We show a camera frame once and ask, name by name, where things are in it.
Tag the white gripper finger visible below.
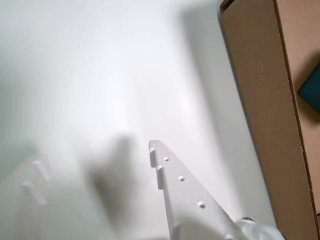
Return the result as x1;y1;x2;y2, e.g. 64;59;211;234
148;139;248;240
9;152;76;240

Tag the blue cube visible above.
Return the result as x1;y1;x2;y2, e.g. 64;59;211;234
296;72;320;113

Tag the brown cardboard box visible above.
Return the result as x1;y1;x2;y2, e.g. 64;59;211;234
219;0;320;240

